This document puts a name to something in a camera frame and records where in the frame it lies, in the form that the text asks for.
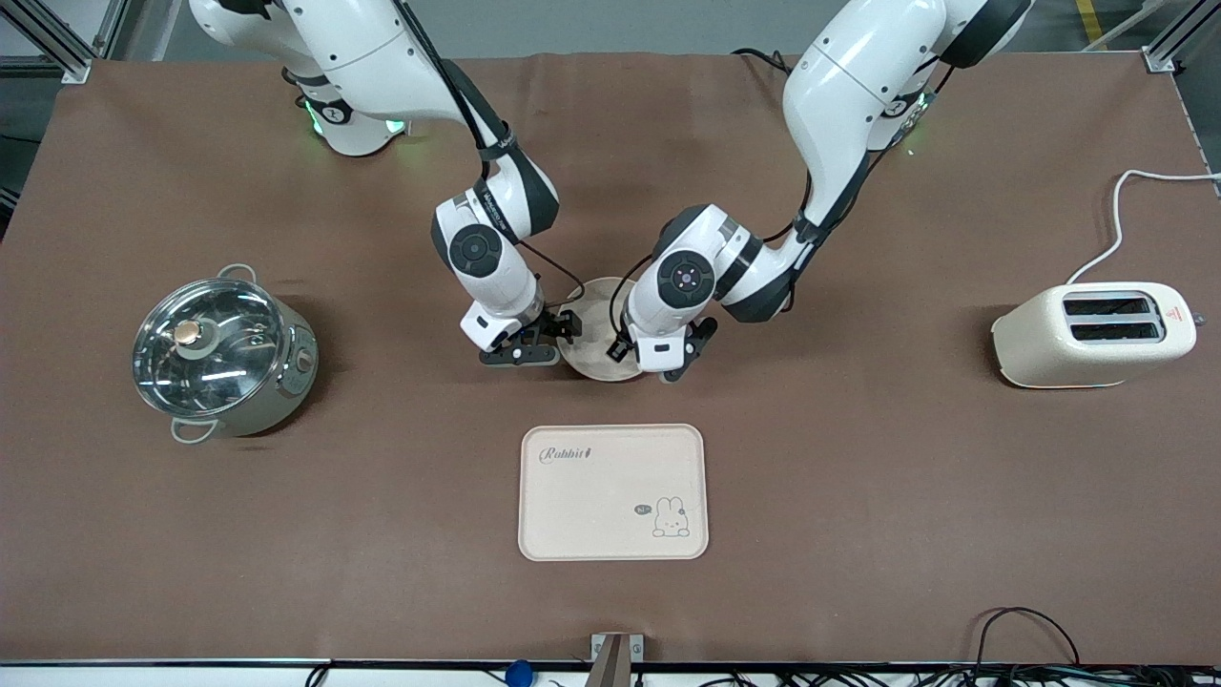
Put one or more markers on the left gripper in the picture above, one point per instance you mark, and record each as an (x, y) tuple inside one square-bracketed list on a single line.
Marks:
[(621, 347)]

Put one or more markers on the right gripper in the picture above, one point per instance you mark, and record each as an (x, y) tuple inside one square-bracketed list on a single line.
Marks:
[(554, 324)]

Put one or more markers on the round cream plate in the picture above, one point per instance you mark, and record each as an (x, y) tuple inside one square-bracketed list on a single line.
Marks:
[(596, 355)]

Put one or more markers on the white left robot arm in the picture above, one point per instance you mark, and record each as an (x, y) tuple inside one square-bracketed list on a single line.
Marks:
[(849, 86)]

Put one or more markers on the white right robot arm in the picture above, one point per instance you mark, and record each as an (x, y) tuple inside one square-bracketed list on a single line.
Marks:
[(362, 57)]

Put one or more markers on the cream rabbit print tray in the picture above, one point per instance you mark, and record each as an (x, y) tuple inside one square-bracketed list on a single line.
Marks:
[(610, 496)]

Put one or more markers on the brown table cloth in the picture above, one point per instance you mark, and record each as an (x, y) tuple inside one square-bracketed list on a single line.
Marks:
[(382, 534)]

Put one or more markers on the pale green electric pot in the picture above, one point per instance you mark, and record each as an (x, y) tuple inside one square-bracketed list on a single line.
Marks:
[(286, 382)]

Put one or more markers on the blue round cap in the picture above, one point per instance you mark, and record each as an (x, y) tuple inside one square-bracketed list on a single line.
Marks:
[(518, 674)]

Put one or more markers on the glass pot lid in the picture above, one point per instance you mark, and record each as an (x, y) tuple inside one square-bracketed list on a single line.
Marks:
[(205, 367)]

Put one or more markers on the cream two-slot toaster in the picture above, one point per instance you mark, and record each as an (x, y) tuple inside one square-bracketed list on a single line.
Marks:
[(1040, 348)]

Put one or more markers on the grey metal bracket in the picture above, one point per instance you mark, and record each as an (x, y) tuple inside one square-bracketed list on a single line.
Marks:
[(637, 649)]

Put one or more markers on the grey camera mount bar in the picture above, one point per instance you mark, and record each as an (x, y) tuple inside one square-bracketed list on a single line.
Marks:
[(610, 663)]

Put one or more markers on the aluminium frame profile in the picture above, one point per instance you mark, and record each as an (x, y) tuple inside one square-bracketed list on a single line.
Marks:
[(57, 48), (119, 24), (1169, 48)]

